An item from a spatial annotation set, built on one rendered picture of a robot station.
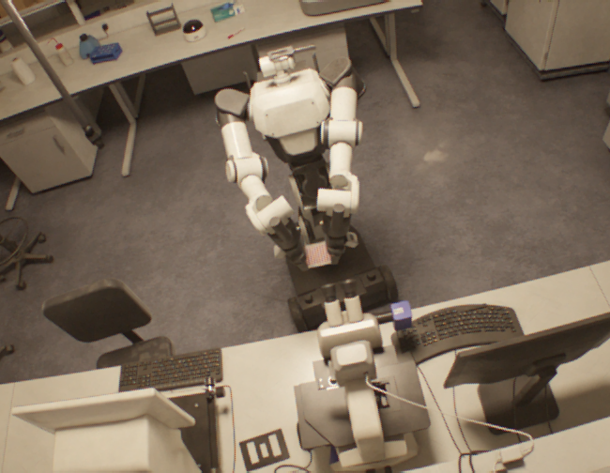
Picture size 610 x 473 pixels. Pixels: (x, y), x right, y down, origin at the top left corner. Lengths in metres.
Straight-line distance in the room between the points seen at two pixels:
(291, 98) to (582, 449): 1.34
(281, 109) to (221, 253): 1.58
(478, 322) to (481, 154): 1.81
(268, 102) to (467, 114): 2.28
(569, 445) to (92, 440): 1.17
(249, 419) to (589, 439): 1.10
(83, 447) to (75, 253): 2.45
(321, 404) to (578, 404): 0.89
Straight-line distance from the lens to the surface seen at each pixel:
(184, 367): 1.85
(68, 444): 1.37
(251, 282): 2.83
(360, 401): 1.19
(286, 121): 1.65
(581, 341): 1.31
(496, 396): 1.68
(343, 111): 1.57
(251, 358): 1.78
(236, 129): 1.65
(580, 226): 3.12
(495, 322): 1.77
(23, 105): 3.63
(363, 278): 2.47
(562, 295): 1.91
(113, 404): 1.26
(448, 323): 1.74
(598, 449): 1.19
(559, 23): 3.82
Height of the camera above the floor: 2.35
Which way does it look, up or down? 54 degrees down
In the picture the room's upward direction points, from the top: 17 degrees counter-clockwise
